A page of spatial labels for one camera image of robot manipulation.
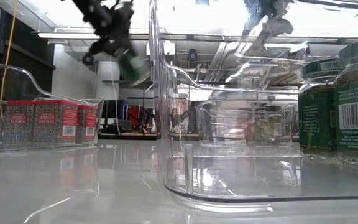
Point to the long ceiling light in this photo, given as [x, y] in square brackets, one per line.
[67, 35]

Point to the white cylindrical tank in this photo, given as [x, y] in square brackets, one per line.
[107, 77]

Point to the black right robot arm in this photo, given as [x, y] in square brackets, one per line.
[269, 7]

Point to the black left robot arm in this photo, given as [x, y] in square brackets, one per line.
[89, 9]

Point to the dark blue round fixture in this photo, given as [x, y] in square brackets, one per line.
[193, 54]
[88, 59]

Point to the black lid jar red spice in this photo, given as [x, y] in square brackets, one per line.
[249, 130]

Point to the black shelving unit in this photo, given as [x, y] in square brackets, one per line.
[26, 71]

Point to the black lid jar brown spice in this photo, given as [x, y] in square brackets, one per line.
[264, 130]

